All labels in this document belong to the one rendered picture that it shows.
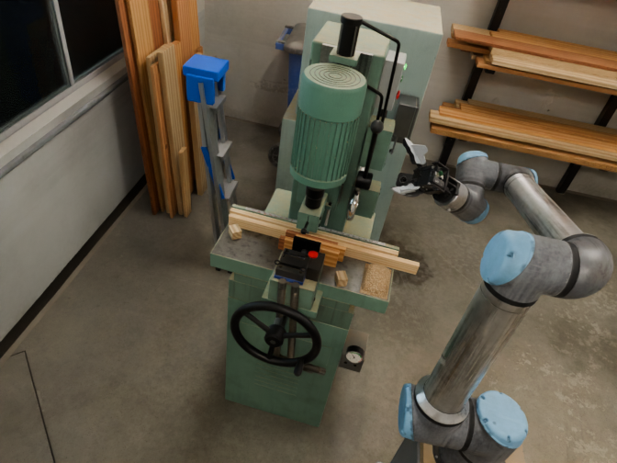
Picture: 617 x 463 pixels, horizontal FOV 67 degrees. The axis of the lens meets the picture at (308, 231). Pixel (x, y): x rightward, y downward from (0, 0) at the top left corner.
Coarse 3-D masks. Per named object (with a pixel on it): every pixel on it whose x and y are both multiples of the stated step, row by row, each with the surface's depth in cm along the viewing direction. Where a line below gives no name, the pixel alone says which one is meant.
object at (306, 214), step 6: (324, 198) 153; (324, 204) 152; (300, 210) 147; (306, 210) 147; (312, 210) 148; (318, 210) 148; (300, 216) 147; (306, 216) 147; (312, 216) 146; (318, 216) 146; (300, 222) 149; (312, 222) 148; (318, 222) 147; (300, 228) 150; (312, 228) 149; (318, 228) 152
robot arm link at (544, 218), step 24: (504, 168) 141; (528, 168) 143; (504, 192) 140; (528, 192) 125; (528, 216) 119; (552, 216) 111; (576, 240) 96; (600, 240) 98; (600, 264) 90; (576, 288) 89; (600, 288) 92
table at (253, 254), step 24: (240, 240) 158; (264, 240) 159; (216, 264) 154; (240, 264) 151; (264, 264) 151; (336, 264) 155; (360, 264) 157; (336, 288) 147; (312, 312) 143; (384, 312) 149
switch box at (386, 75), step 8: (392, 56) 145; (400, 56) 146; (384, 64) 144; (392, 64) 143; (400, 64) 142; (384, 72) 145; (400, 72) 144; (384, 80) 146; (384, 88) 148; (392, 88) 147; (376, 96) 150; (384, 96) 150; (392, 96) 149; (376, 104) 152; (384, 104) 151; (392, 104) 151
